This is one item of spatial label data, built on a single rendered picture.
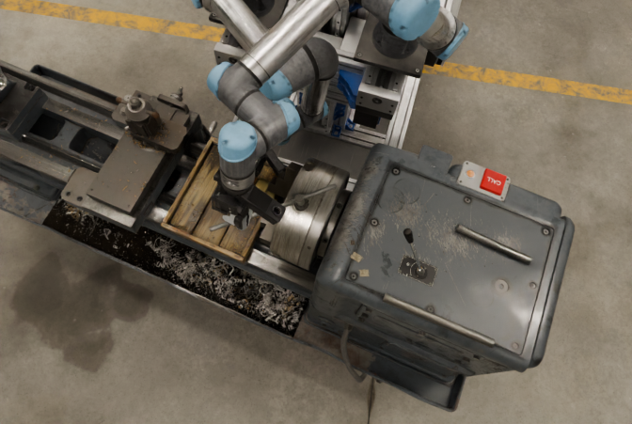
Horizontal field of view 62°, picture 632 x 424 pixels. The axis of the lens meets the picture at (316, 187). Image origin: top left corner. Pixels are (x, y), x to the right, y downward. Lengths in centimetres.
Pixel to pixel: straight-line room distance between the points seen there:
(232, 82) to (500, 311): 85
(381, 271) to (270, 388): 132
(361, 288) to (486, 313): 31
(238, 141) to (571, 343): 219
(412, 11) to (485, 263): 66
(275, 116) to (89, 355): 186
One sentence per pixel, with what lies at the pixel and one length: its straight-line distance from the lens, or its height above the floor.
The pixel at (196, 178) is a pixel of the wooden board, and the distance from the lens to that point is 185.
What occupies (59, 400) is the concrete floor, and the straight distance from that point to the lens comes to 276.
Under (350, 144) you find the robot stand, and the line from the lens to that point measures 265.
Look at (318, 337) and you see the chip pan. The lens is 203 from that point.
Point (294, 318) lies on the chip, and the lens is 202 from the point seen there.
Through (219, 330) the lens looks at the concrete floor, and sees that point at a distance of 260.
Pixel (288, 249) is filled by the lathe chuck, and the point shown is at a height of 114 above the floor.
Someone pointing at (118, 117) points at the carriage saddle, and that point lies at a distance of 200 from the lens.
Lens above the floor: 256
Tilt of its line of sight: 68 degrees down
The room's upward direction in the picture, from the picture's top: 6 degrees clockwise
